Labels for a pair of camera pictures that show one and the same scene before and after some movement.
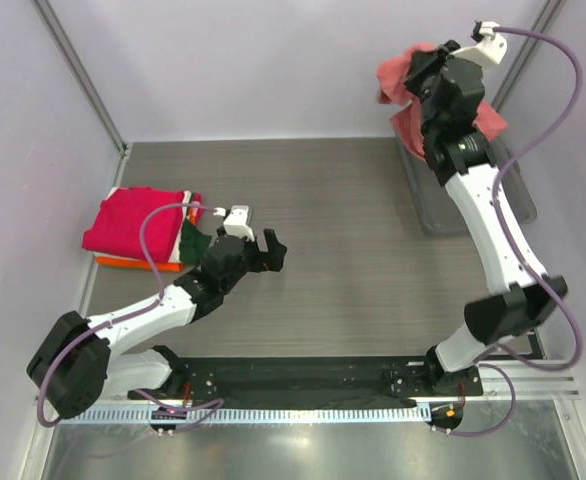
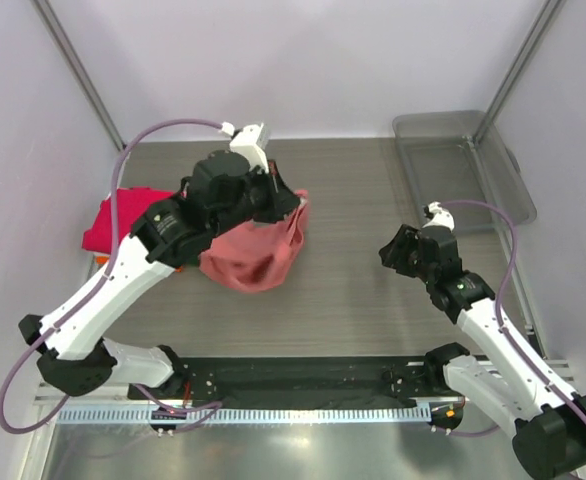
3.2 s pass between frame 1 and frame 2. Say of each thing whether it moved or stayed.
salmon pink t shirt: moved
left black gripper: moved
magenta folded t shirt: stayed
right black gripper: moved
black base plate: stayed
